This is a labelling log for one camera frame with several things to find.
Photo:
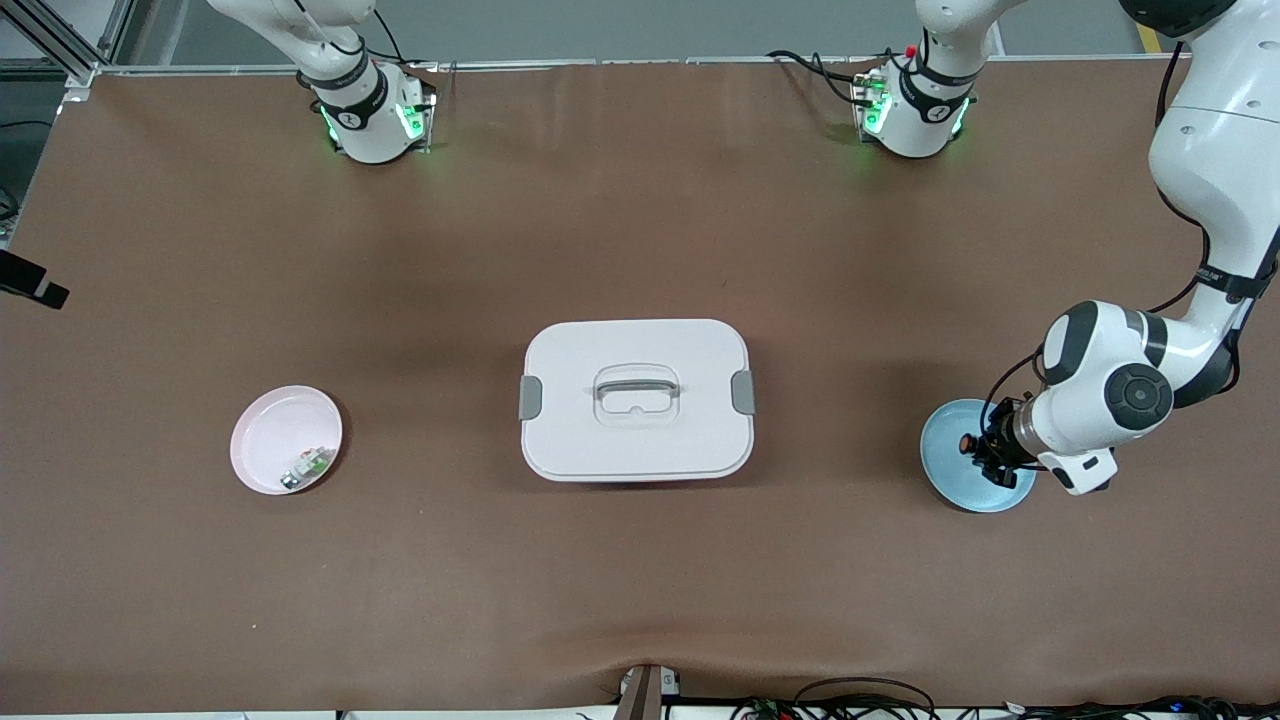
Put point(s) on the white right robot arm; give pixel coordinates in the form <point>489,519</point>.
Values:
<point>370,120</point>

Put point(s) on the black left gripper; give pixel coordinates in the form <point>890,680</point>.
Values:
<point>1000,436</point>

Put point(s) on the silver table edge rail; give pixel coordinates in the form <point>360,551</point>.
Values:
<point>650,62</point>

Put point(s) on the aluminium frame profile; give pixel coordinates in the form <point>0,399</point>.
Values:
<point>80,72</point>

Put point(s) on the white lidded storage box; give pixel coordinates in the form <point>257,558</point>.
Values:
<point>640,430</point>

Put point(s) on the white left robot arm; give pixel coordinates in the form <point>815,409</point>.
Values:
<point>1200,150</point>

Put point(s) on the light blue round plate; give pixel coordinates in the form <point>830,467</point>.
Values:
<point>950,485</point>

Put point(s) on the green white push-button switch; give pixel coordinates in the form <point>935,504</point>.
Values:
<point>308,468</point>

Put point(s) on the pink round plate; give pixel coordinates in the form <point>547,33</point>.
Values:
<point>270,440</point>

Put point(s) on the aluminium camera stand beam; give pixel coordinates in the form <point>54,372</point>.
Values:
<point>640,695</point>

